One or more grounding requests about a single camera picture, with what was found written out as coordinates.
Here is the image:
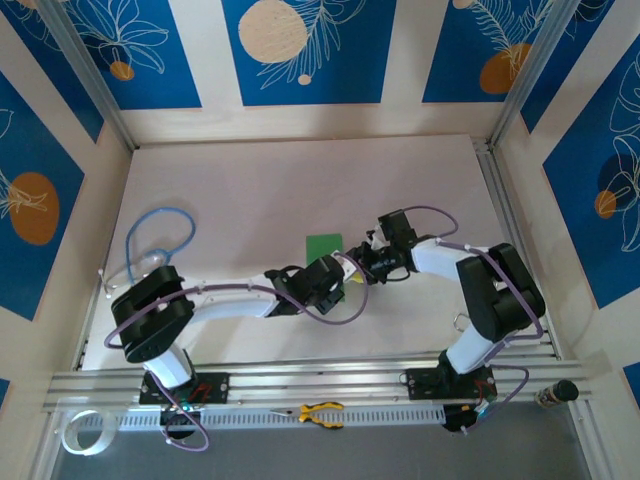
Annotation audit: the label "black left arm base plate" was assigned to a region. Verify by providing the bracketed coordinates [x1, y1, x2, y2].
[138, 370, 232, 405]

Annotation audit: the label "black left controller board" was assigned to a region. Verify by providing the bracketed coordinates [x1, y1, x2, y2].
[158, 402, 202, 441]

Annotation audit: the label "black controller board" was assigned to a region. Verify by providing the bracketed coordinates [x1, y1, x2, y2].
[442, 399, 496, 435]
[158, 402, 202, 441]

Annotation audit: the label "clear tape roll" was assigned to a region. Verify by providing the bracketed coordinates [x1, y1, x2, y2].
[60, 409, 117, 457]

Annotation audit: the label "blue stethoscope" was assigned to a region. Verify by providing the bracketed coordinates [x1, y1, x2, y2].
[98, 206, 197, 302]

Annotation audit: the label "aluminium side rail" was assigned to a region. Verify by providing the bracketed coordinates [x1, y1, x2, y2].
[471, 138, 561, 359]

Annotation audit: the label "aluminium mounting rail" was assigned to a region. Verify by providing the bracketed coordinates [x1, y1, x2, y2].
[42, 349, 599, 415]

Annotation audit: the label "yellow black pliers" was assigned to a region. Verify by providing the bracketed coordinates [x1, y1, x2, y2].
[269, 401, 346, 430]

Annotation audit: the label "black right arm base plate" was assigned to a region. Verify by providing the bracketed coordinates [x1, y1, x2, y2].
[405, 367, 497, 401]

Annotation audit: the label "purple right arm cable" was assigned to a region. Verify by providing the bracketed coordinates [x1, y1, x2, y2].
[404, 203, 546, 436]

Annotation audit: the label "green paper sheet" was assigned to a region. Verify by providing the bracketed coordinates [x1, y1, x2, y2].
[304, 233, 347, 305]

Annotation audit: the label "aluminium frame post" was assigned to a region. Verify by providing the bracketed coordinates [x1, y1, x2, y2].
[485, 0, 576, 151]
[37, 0, 139, 151]

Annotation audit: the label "perforated grey cable duct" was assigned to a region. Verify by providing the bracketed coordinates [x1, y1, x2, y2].
[117, 403, 447, 431]

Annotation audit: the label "dark capped bottle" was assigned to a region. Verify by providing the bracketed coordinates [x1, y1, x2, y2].
[534, 379, 580, 409]

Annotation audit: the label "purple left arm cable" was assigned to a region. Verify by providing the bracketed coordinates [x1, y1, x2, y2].
[103, 252, 371, 453]

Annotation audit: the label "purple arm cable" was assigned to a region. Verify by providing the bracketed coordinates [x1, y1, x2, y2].
[103, 252, 371, 453]
[404, 203, 546, 436]

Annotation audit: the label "black right controller board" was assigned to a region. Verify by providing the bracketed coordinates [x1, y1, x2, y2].
[442, 399, 496, 435]

